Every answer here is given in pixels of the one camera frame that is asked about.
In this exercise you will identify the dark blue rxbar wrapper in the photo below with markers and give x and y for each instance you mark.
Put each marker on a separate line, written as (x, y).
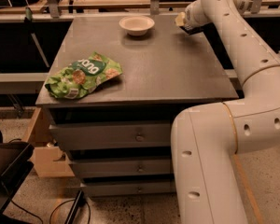
(191, 30)

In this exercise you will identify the bottom grey drawer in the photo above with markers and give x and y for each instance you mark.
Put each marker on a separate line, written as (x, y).
(130, 188)

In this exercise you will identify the middle grey drawer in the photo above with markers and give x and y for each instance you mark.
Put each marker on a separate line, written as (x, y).
(121, 167)

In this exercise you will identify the grey drawer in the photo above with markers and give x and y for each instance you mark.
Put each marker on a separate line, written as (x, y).
(121, 167)
(105, 135)
(130, 188)

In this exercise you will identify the wooden crate on floor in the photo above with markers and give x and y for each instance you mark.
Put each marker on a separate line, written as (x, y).
(48, 159)

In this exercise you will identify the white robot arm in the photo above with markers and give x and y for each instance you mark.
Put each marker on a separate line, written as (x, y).
(204, 137)

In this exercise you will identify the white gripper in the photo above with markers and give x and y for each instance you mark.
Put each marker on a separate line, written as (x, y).
(189, 19)

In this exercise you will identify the white paper bowl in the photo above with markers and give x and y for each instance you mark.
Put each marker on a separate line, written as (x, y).
(136, 25)

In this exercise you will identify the black tray at left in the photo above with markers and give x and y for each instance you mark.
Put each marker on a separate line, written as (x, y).
(15, 165)

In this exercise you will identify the green chip bag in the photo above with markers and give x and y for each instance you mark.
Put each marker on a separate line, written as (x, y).
(82, 77)

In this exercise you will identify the top grey drawer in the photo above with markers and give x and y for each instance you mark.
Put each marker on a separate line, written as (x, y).
(105, 135)

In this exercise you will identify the grey drawer cabinet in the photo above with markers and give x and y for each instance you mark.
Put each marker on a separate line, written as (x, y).
(164, 72)

